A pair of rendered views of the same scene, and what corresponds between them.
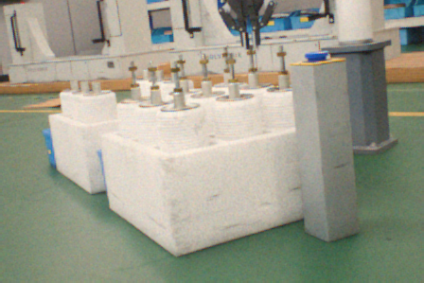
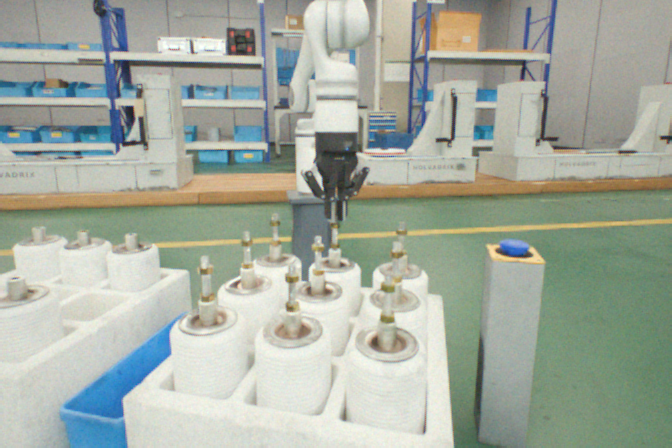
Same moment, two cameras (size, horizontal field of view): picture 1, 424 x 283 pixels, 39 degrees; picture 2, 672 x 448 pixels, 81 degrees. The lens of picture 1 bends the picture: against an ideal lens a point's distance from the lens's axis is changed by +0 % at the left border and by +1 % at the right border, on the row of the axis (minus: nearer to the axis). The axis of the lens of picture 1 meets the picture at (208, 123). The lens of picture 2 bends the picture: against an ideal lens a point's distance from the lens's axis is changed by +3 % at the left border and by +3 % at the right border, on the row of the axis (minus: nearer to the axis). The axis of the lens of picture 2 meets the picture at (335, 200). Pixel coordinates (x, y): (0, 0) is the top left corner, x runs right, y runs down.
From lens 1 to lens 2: 98 cm
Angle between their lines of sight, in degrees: 50
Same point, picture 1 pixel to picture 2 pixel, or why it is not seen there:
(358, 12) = not seen: hidden behind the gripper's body
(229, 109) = (417, 322)
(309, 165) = (507, 371)
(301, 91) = (512, 291)
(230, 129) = not seen: hidden behind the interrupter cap
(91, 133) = (35, 381)
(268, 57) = (73, 178)
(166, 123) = (403, 384)
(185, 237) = not seen: outside the picture
